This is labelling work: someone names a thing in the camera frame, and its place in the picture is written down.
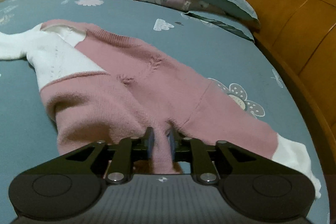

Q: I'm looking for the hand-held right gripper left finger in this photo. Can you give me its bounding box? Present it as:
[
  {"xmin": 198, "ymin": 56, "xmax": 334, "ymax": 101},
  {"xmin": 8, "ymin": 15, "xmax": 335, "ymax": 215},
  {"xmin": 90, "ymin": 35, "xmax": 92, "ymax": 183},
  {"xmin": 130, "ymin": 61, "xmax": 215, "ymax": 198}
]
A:
[{"xmin": 31, "ymin": 126, "xmax": 155, "ymax": 185}]

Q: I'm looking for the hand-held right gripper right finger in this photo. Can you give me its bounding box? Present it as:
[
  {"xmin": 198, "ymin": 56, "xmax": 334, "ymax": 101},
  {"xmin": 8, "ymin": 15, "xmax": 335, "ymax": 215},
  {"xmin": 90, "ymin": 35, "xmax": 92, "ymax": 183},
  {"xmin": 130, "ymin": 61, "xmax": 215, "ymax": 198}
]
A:
[{"xmin": 167, "ymin": 130, "xmax": 297, "ymax": 185}]

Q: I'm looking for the pink and white knit sweater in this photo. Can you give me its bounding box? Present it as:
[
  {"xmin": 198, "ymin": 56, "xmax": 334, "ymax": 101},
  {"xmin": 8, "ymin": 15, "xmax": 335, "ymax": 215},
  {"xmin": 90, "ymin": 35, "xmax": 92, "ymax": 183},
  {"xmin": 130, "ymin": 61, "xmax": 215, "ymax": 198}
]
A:
[{"xmin": 0, "ymin": 19, "xmax": 322, "ymax": 199}]

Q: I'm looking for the blue floral bed sheet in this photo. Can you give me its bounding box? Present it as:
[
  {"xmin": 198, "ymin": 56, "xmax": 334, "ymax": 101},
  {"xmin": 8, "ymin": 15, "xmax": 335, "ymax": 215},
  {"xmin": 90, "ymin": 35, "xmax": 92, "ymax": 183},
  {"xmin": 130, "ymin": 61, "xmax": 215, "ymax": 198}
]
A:
[{"xmin": 0, "ymin": 0, "xmax": 331, "ymax": 224}]

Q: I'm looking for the blue-grey pillow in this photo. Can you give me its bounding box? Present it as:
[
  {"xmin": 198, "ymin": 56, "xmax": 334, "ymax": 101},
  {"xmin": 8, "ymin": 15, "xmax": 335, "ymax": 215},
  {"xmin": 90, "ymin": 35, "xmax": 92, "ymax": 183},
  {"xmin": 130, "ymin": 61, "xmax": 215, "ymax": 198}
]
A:
[
  {"xmin": 190, "ymin": 0, "xmax": 259, "ymax": 28},
  {"xmin": 185, "ymin": 11, "xmax": 255, "ymax": 42}
]

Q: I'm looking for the wooden bed headboard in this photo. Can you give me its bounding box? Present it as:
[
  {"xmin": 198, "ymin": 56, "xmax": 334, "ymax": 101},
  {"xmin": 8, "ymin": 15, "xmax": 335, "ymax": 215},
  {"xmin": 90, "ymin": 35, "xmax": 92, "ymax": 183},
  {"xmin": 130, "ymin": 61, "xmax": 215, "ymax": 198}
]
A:
[{"xmin": 239, "ymin": 0, "xmax": 336, "ymax": 140}]

